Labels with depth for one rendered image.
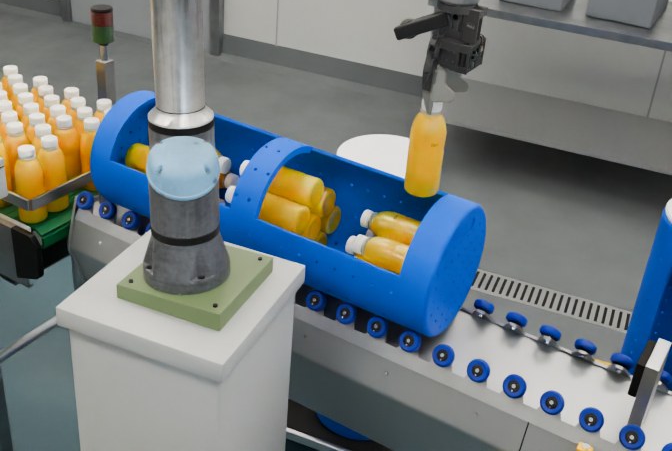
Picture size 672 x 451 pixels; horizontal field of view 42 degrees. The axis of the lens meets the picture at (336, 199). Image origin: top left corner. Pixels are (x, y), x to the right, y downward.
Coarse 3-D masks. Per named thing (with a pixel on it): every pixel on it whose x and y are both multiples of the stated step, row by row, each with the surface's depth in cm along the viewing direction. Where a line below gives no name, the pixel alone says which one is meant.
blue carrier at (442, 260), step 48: (144, 96) 204; (96, 144) 199; (240, 144) 211; (288, 144) 188; (144, 192) 195; (240, 192) 182; (336, 192) 201; (384, 192) 193; (240, 240) 185; (288, 240) 177; (336, 240) 201; (432, 240) 164; (480, 240) 182; (336, 288) 176; (384, 288) 168; (432, 288) 164; (432, 336) 175
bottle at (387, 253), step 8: (368, 240) 177; (376, 240) 175; (384, 240) 174; (392, 240) 175; (368, 248) 175; (376, 248) 174; (384, 248) 173; (392, 248) 173; (400, 248) 173; (368, 256) 175; (376, 256) 174; (384, 256) 173; (392, 256) 172; (400, 256) 172; (376, 264) 174; (384, 264) 173; (392, 264) 172; (400, 264) 171
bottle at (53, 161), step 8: (40, 152) 213; (48, 152) 213; (56, 152) 213; (40, 160) 213; (48, 160) 213; (56, 160) 213; (64, 160) 216; (48, 168) 213; (56, 168) 214; (64, 168) 216; (48, 176) 214; (56, 176) 215; (64, 176) 217; (48, 184) 215; (56, 184) 216; (56, 200) 218; (64, 200) 219; (48, 208) 219; (56, 208) 219; (64, 208) 220
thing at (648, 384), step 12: (648, 348) 160; (660, 348) 160; (648, 360) 156; (660, 360) 157; (636, 372) 157; (648, 372) 155; (660, 372) 160; (636, 384) 158; (648, 384) 156; (636, 396) 158; (648, 396) 157; (636, 408) 159; (648, 408) 164; (636, 420) 160
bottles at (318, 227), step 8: (224, 176) 210; (232, 176) 210; (224, 184) 210; (232, 184) 210; (336, 208) 198; (312, 216) 189; (328, 216) 196; (336, 216) 200; (312, 224) 190; (320, 224) 193; (328, 224) 196; (336, 224) 200; (304, 232) 188; (312, 232) 192; (320, 232) 196; (328, 232) 198; (368, 232) 193; (320, 240) 196; (352, 240) 185; (360, 256) 183
